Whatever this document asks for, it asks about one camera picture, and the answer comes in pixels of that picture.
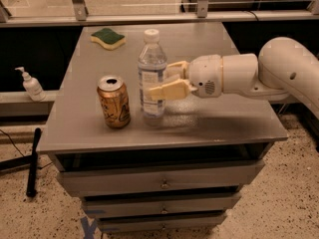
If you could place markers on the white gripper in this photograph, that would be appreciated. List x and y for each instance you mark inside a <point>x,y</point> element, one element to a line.
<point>205,74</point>

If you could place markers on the clear plastic water bottle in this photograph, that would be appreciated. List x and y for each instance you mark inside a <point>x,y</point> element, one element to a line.
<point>151,67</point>

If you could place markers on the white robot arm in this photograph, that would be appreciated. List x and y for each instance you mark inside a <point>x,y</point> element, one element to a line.
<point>283,68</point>

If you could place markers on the orange soda can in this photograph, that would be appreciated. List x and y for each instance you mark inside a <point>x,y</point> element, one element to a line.
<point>114,100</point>

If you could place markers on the white pump dispenser bottle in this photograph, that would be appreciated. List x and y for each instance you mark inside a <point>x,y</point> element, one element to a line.
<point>32,86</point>

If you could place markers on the green yellow sponge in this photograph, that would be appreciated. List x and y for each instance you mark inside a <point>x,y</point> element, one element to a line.
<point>108,39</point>

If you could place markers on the grey drawer cabinet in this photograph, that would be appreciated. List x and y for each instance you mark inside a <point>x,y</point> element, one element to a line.
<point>142,154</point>

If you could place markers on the top grey drawer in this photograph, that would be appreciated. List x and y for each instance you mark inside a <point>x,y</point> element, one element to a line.
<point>161,178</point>

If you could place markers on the grey drawer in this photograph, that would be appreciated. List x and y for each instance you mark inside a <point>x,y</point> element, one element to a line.
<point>161,178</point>
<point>161,222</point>
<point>161,205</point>

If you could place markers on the middle grey drawer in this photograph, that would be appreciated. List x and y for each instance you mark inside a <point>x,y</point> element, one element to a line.
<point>161,205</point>

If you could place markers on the bottom grey drawer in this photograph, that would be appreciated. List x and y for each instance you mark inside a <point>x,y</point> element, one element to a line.
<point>161,222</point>

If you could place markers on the black stand leg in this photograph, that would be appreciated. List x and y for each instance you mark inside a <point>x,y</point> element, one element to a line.
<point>31,190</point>

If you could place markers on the metal railing frame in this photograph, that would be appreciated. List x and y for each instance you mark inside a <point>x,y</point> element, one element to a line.
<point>29,13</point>

